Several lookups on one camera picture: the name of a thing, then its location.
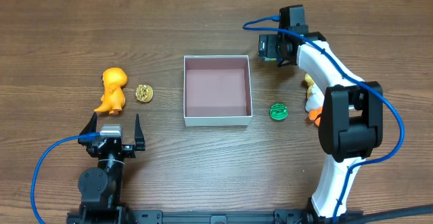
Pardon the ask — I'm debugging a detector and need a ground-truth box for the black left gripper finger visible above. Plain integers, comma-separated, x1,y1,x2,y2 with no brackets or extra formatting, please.
134,114,145,151
77,112,97,146

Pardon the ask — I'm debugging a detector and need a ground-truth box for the multicoloured puzzle cube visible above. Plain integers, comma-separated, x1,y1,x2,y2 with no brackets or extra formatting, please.
263,58,278,62

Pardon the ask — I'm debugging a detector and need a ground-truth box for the white plush duck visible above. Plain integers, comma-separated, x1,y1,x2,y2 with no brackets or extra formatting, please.
304,74,324,126

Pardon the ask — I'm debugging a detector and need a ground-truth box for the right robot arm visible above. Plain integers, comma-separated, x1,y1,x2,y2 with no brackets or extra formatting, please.
258,31,383,222

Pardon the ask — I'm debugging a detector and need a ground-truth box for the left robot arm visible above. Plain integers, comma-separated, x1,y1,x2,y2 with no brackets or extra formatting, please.
66,114,145,224

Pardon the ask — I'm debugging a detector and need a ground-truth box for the gold lattice wheel toy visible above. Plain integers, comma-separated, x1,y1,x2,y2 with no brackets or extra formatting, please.
135,85,153,103

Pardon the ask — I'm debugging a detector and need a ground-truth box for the green lattice wheel toy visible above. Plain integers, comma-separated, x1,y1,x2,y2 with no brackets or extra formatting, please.
269,103,288,121

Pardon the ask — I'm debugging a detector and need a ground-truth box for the orange dinosaur toy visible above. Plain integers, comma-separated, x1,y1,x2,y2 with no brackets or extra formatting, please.
94,68,128,115

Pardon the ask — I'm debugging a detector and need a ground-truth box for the white box pink interior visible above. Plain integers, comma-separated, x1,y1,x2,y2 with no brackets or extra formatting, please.
183,55,253,127

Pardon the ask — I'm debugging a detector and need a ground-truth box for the blue left cable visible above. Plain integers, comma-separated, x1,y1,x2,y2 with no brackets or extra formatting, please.
30,132,101,224

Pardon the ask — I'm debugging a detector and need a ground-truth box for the blue cable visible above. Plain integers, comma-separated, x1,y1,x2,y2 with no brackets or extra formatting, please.
242,15,406,224
30,132,101,224

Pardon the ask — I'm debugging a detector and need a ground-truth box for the blue right cable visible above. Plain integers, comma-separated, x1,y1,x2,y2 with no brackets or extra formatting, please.
242,15,406,224

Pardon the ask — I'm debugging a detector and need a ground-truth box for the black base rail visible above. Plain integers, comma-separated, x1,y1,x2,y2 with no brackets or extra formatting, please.
66,208,365,224

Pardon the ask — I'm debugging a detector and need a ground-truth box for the thick black cable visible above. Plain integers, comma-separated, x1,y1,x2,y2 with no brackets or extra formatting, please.
333,204,433,224

